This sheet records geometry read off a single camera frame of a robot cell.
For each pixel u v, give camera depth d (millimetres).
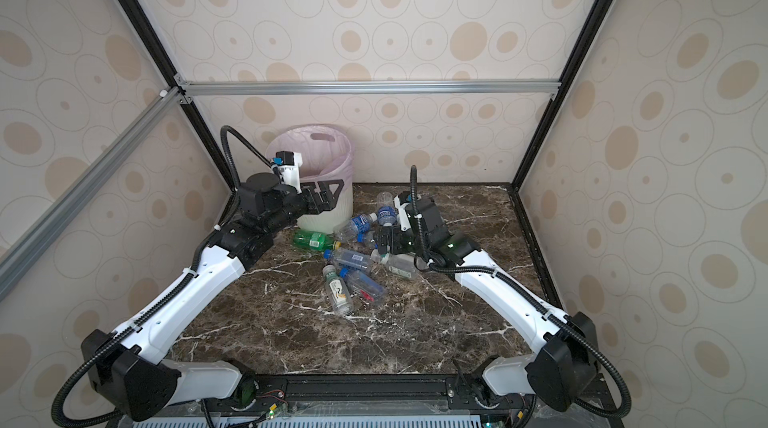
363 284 871
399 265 964
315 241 970
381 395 757
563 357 390
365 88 887
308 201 632
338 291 852
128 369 372
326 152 1029
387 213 1037
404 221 684
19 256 513
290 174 633
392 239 673
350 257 931
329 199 637
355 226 1043
